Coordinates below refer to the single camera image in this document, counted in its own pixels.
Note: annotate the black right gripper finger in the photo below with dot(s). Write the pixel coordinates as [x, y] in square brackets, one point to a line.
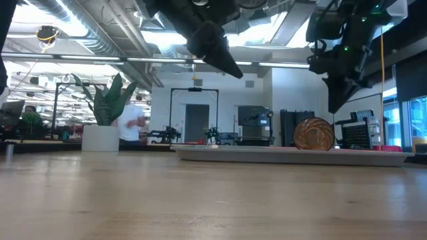
[337, 93]

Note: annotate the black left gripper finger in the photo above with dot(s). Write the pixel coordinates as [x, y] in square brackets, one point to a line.
[213, 46]

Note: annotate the brown wooden cup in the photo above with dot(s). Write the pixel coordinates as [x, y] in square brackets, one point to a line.
[313, 133]

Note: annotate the background black robot arm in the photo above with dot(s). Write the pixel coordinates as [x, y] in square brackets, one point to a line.
[166, 133]
[220, 136]

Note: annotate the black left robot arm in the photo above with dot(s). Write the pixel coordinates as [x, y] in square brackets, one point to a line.
[5, 33]

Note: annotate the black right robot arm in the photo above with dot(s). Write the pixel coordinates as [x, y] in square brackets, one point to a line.
[360, 26]

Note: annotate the grey plastic tray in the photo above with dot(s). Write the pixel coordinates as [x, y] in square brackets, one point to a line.
[283, 159]

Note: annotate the black perforated box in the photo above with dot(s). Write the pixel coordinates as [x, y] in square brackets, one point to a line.
[357, 135]

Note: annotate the black cabinet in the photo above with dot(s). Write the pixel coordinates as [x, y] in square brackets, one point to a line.
[287, 128]

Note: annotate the long ceiling light bar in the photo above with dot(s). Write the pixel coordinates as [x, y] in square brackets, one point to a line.
[273, 65]

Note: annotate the red bin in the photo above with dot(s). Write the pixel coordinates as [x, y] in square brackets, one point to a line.
[387, 148]

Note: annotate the grey door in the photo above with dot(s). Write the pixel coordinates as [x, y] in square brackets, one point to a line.
[197, 123]

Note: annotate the black screen on stand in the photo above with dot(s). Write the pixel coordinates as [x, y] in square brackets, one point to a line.
[253, 116]

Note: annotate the person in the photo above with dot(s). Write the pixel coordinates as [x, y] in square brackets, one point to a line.
[130, 123]
[30, 109]

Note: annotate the green plant in white pot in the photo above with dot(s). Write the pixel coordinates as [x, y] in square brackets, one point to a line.
[100, 138]

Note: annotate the green bushy plant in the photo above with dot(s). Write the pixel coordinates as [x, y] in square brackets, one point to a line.
[31, 120]

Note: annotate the black gantry frame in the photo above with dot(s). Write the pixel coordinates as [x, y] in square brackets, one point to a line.
[195, 89]

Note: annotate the silver ventilation duct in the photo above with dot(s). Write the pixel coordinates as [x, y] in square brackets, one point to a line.
[290, 23]

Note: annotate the black aluminium table frame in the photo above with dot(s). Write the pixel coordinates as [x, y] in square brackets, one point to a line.
[150, 149]

